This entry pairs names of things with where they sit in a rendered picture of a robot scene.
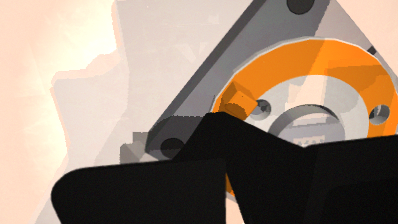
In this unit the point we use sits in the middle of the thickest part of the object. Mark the orange round plate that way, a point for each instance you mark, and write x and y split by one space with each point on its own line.
341 76

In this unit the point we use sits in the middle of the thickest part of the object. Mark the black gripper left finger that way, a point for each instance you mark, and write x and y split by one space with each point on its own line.
188 189

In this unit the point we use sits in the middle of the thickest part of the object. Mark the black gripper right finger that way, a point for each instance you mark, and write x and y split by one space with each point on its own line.
278 182

